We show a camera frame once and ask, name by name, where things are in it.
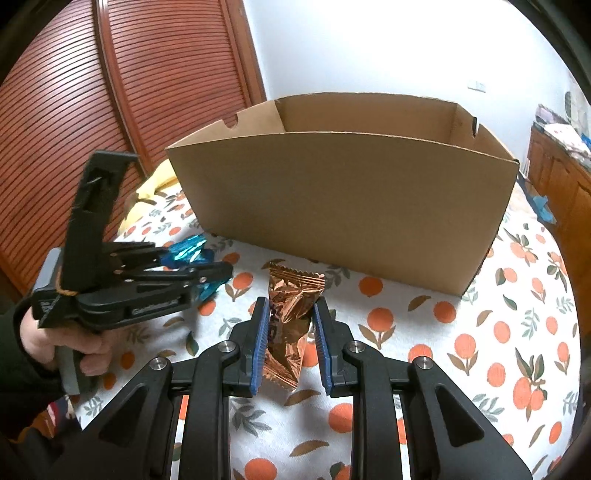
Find wooden louvred wardrobe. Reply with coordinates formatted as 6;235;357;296
0;0;269;296

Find wooden cabinet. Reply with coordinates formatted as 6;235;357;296
526;124;591;278

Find copper foil snack packet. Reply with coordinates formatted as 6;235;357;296
262;261;325;394

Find person's left hand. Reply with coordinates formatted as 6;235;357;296
18;307;112;377

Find brown cardboard box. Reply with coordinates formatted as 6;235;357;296
165;92;520;298

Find items on sideboard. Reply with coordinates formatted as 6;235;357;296
536;104;591;158

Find yellow cloth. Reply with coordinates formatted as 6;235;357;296
122;159;183;232

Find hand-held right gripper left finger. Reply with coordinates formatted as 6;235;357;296
48;296;271;480

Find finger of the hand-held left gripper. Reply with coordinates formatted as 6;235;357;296
104;242;174;273
115;261;234;296

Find orange print tablecloth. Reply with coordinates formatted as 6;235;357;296
76;178;583;480

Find blue foil snack packet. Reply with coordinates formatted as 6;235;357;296
159;234;221;302

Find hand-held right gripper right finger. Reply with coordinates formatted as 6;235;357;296
313;298;539;480

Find blue plastic bag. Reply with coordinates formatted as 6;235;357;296
526;191;559;224

